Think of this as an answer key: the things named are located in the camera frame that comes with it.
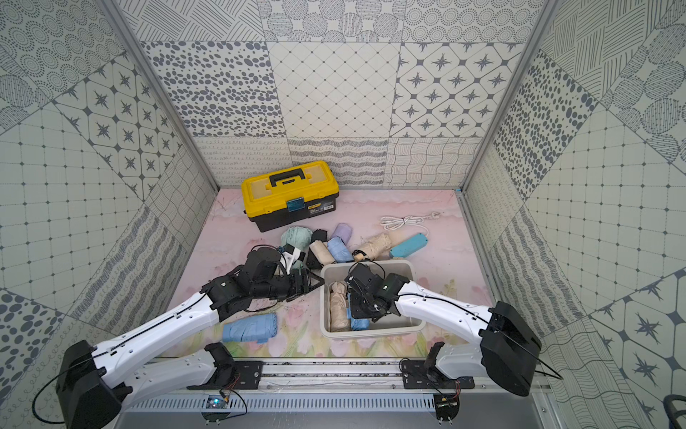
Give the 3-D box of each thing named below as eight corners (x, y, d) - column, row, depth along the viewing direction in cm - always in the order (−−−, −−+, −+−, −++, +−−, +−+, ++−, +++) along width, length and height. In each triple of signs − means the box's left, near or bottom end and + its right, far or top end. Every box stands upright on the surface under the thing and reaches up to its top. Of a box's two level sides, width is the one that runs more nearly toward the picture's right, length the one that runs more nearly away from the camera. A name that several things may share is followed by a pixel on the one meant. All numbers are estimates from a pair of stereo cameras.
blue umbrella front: (224, 343, 82) (219, 340, 78) (232, 317, 87) (227, 313, 83) (274, 343, 82) (271, 340, 78) (278, 317, 87) (276, 313, 83)
